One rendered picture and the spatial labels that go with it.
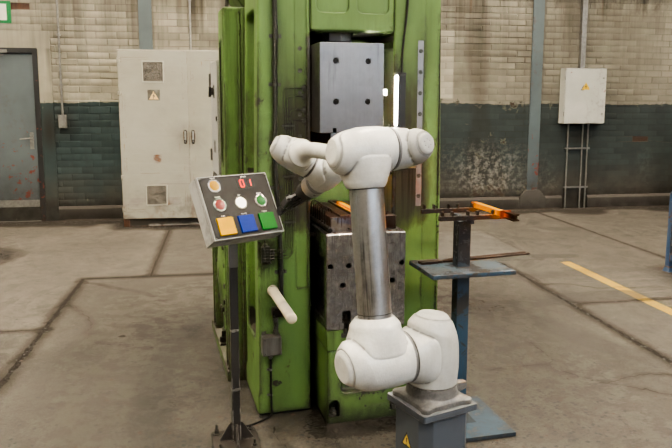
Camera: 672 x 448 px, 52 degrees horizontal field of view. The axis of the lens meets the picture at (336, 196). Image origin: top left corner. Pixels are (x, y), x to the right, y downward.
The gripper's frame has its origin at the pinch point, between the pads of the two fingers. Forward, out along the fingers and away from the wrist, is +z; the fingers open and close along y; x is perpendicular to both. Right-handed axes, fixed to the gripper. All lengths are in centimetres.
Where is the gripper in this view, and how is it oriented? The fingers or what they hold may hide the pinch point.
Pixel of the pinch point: (283, 209)
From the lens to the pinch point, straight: 281.3
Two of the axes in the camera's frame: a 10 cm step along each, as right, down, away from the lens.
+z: -5.6, 4.1, 7.2
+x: -3.2, -9.1, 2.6
